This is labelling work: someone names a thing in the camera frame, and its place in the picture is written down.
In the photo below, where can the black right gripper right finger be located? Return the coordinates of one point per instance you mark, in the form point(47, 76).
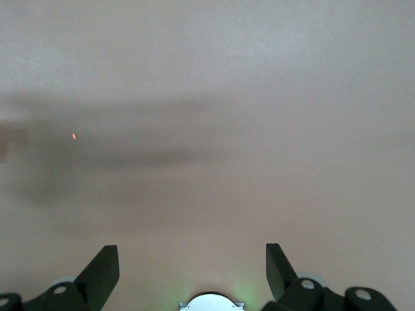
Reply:
point(285, 285)

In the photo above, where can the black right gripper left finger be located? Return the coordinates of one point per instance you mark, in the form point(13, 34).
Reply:
point(94, 282)

